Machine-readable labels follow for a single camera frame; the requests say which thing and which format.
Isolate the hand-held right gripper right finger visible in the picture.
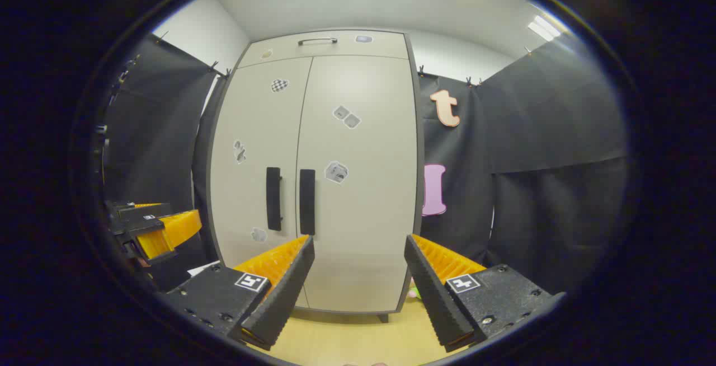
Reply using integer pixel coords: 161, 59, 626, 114
404, 234, 566, 354

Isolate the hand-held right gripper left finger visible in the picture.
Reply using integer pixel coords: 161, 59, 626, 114
159, 236, 315, 351

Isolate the beige cabinet door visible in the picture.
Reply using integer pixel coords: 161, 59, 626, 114
295, 54, 419, 313
210, 57, 313, 308

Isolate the beige cabinet drawer front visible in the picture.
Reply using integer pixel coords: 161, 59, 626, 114
239, 30, 410, 68

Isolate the beige double-door shoe cabinet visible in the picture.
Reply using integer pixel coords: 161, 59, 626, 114
206, 29, 424, 323

